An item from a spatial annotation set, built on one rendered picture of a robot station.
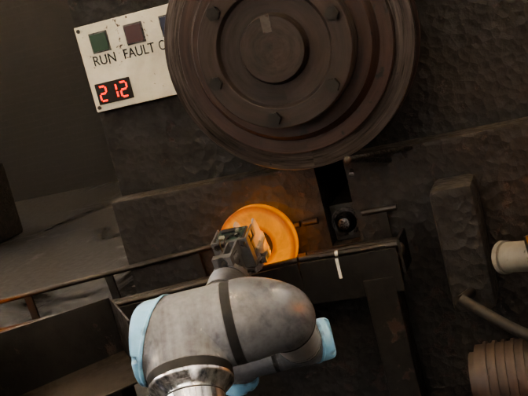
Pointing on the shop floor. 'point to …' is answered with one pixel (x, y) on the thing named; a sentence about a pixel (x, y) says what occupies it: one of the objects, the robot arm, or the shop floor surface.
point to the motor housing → (499, 368)
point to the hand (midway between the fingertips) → (255, 234)
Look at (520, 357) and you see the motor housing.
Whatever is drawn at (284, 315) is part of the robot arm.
